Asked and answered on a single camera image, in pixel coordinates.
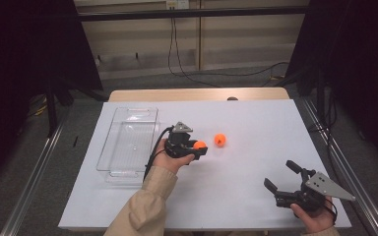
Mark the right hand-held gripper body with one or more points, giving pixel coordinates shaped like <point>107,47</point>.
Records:
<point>308,196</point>

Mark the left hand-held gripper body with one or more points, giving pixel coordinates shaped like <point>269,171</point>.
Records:
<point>177,146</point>

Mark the plain orange ping-pong ball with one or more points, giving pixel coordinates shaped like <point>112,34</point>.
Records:
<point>199,144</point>

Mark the orange ping-pong ball black print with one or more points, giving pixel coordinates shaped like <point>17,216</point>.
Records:
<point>220,140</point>

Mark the clear plastic storage bin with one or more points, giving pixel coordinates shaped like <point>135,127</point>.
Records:
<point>128,144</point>

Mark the person's left hand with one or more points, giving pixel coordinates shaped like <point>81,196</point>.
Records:
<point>167,162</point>

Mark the person's right hand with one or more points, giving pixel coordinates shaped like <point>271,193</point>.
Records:
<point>318,219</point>

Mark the white table cover sheet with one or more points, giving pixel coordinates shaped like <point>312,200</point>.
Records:
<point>242,196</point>

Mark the small dark round knob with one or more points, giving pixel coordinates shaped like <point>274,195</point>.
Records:
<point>232,98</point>

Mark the black metal stand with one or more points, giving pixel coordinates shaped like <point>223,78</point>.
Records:
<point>320,98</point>
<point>51,111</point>

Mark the black curtain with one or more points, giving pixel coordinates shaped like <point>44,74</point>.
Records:
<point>357,65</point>
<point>19,65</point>

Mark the metal floor rail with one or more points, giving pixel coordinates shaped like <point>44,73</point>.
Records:
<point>32,183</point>
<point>351,173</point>

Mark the white wall socket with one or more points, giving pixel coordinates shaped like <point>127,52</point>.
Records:
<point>177,4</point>

